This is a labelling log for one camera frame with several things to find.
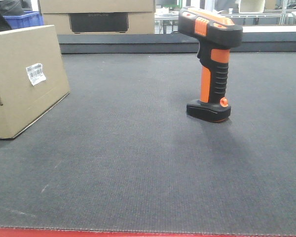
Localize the orange black barcode scanner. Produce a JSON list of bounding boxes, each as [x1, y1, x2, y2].
[[178, 6, 243, 122]]

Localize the small brown cardboard package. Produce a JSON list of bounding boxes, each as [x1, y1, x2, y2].
[[0, 25, 70, 139]]

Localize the large open cardboard box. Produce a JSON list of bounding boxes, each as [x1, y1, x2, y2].
[[38, 0, 155, 35]]

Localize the white barcode label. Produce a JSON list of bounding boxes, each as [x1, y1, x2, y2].
[[26, 63, 46, 86]]

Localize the white plastic bin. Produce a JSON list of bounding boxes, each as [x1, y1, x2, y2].
[[238, 0, 265, 14]]

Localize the blue plastic crate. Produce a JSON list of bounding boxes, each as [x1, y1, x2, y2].
[[4, 11, 44, 29]]

